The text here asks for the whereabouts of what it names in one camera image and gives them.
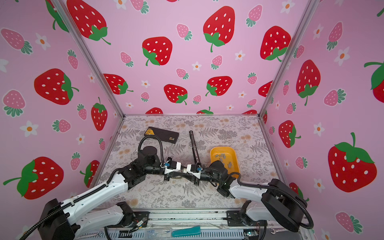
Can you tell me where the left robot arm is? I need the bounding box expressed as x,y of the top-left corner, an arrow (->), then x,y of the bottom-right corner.
21,146 -> 183,240

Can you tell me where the yellow plastic tray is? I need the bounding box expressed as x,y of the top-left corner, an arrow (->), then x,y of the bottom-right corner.
210,147 -> 240,174

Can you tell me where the aluminium rail frame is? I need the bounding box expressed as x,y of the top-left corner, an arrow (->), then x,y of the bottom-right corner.
74,209 -> 315,240

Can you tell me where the black tool case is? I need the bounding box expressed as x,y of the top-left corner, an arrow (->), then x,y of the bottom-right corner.
145,127 -> 180,144

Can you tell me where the teal handled tool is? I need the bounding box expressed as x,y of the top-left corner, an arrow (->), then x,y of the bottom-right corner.
172,226 -> 201,238

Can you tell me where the black stapler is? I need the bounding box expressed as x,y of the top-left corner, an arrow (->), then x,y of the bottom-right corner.
189,131 -> 201,166

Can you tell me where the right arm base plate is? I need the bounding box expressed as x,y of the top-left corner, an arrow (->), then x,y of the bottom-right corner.
223,211 -> 268,227

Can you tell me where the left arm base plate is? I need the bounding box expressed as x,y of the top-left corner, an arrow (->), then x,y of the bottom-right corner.
115,211 -> 150,228

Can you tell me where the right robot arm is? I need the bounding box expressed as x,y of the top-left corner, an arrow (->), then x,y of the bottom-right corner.
182,161 -> 314,232

